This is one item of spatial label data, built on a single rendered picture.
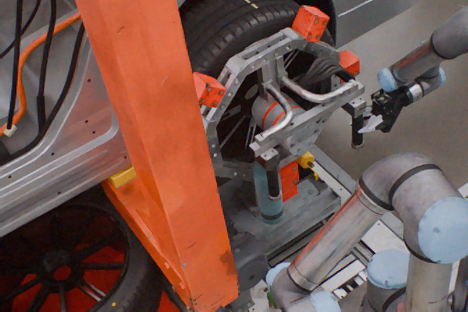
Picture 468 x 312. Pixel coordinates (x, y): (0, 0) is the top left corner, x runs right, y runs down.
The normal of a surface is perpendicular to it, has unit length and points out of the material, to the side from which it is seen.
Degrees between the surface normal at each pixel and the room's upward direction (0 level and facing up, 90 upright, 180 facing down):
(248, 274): 90
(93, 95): 90
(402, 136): 0
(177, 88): 90
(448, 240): 82
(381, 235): 0
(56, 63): 7
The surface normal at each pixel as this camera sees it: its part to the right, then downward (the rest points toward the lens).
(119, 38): 0.56, 0.56
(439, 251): 0.33, 0.56
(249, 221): -0.12, -0.68
